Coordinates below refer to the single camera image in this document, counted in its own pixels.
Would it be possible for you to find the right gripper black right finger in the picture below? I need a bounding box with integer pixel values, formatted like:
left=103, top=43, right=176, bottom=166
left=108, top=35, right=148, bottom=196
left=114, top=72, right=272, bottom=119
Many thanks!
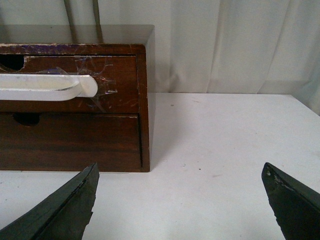
left=261, top=162, right=320, bottom=240

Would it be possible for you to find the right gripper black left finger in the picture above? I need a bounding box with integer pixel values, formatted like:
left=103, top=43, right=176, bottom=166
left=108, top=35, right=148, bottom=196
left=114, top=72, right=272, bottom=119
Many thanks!
left=0, top=163, right=100, bottom=240

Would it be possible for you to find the wooden drawer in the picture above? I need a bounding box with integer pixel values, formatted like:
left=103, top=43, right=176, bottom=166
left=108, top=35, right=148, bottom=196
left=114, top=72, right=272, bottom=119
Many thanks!
left=0, top=55, right=139, bottom=114
left=0, top=114, right=142, bottom=172

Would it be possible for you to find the white drawer handle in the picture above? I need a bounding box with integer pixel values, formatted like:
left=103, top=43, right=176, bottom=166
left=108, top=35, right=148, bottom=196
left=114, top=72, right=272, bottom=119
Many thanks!
left=0, top=73, right=98, bottom=102

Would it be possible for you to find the brown wooden drawer cabinet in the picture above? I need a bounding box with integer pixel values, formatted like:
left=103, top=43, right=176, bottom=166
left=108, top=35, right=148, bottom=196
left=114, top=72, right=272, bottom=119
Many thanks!
left=0, top=24, right=156, bottom=173

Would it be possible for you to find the white curtain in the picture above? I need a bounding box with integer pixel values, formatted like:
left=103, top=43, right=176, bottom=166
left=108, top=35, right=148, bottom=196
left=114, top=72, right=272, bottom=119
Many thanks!
left=0, top=0, right=320, bottom=113

